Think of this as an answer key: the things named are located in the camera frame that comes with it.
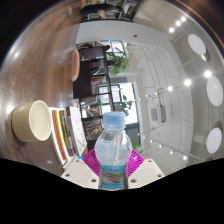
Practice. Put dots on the clear blue-capped water bottle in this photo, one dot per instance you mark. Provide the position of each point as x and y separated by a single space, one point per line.
112 156

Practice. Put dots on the cream ceramic cup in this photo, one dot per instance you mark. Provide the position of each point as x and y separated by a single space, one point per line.
23 121

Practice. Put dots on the small potted green plant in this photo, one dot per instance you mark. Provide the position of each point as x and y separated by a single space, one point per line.
126 106

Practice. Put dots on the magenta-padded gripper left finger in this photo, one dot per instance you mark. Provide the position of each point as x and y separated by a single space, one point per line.
80 173

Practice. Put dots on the ceiling air conditioner unit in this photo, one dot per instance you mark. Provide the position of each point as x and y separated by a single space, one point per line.
156 114

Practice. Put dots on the low dark shelf unit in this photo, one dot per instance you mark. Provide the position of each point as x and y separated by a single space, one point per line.
83 86

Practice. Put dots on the bushy potted green plant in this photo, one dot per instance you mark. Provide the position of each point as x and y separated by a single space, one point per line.
118 63

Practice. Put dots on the group of orange chairs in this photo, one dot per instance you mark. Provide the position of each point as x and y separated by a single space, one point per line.
75 65

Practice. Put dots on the red wall fire alarm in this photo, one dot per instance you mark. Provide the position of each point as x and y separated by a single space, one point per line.
135 35

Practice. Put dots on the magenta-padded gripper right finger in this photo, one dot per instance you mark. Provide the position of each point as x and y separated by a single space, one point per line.
146 173

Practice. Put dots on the group of ceiling lights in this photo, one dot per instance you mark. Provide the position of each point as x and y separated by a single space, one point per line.
214 90

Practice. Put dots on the wide potted green plant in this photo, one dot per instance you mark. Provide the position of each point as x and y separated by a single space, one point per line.
137 147

